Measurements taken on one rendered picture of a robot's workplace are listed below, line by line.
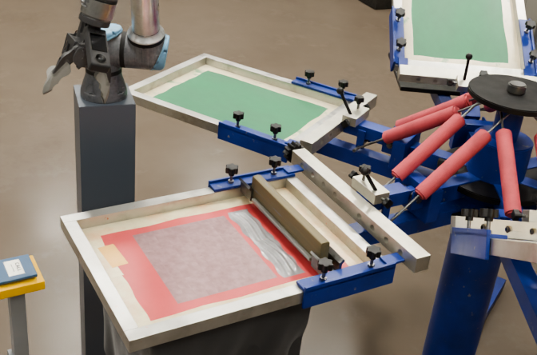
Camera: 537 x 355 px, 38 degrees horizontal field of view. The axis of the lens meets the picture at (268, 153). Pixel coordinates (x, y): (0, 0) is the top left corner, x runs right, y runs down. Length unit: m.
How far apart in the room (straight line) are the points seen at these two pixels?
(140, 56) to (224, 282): 0.78
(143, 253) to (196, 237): 0.17
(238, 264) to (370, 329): 1.46
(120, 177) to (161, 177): 1.89
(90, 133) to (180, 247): 0.53
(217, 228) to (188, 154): 2.45
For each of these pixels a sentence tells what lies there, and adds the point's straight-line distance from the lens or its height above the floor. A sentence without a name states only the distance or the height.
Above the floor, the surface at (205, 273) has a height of 0.96.
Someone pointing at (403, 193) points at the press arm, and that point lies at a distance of 2.52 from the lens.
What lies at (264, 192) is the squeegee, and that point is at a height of 1.04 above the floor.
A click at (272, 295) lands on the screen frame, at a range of 2.06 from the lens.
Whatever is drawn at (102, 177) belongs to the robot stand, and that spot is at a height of 0.94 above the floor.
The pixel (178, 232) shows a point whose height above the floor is 0.96.
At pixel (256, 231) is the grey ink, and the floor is 0.96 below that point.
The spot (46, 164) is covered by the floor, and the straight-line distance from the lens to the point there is 4.69.
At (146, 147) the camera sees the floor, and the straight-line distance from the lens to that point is 4.86.
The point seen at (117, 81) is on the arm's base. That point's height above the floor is 1.27.
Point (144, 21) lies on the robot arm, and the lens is 2.40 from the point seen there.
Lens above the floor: 2.26
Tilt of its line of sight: 28 degrees down
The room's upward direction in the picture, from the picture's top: 6 degrees clockwise
